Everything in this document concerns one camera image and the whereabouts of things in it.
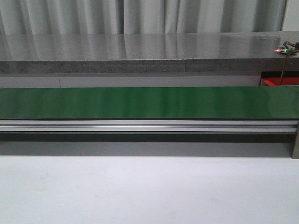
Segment grey stone counter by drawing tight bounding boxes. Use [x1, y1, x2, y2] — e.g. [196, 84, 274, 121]
[0, 31, 299, 74]

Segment red plastic tray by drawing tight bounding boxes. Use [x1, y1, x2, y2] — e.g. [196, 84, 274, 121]
[260, 77, 299, 87]

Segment green conveyor belt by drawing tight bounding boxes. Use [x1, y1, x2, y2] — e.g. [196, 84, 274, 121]
[0, 86, 299, 119]

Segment small green circuit board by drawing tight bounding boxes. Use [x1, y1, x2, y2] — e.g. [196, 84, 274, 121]
[275, 47, 295, 55]

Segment grey conveyor support leg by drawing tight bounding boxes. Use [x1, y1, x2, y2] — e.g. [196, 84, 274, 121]
[292, 127, 299, 159]

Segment white curtain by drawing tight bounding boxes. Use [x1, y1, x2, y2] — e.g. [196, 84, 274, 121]
[0, 0, 286, 35]

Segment aluminium conveyor frame rail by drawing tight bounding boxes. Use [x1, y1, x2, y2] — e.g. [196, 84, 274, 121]
[0, 119, 299, 133]

